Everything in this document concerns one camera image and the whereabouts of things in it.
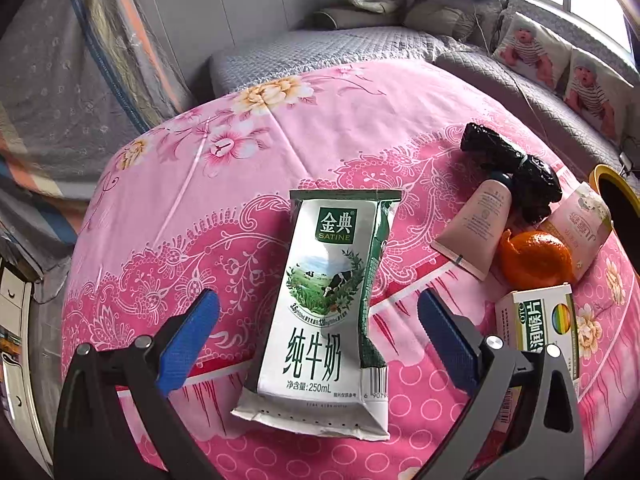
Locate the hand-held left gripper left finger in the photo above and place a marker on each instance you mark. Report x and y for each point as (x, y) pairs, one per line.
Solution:
(187, 340)

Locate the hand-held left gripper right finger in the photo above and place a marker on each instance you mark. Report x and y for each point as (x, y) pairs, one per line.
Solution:
(440, 330)

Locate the green white milk carton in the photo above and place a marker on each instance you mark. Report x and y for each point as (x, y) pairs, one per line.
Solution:
(320, 320)

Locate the yellow rimmed bin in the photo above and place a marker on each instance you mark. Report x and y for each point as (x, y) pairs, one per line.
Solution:
(622, 210)

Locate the white green medicine box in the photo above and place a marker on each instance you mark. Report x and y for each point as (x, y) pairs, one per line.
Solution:
(535, 320)

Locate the pink hand cream tube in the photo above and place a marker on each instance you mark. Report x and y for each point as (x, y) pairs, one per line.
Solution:
(477, 225)

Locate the orange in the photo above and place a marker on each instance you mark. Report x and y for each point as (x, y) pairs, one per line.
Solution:
(537, 260)

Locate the pink floral bedsheet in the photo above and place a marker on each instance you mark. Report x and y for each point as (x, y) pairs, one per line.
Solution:
(200, 185)

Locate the white low cabinet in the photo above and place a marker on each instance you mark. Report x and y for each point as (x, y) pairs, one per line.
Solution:
(15, 360)

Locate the black plastic bag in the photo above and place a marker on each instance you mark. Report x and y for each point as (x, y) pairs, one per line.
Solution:
(520, 175)

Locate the small pink tissue pack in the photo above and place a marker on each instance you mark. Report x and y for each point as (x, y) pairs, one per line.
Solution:
(580, 225)

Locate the striped grey cloth cover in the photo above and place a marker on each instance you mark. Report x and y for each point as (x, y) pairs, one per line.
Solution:
(75, 85)

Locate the baby print pillow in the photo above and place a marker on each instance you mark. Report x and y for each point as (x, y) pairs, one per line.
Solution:
(592, 92)
(530, 52)

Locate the grey quilted sofa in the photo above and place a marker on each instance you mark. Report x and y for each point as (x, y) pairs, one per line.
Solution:
(310, 52)

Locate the beige cushion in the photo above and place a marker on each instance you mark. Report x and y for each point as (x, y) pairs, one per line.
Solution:
(440, 20)

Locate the grey pillow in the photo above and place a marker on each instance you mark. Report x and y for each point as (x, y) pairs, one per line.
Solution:
(350, 19)

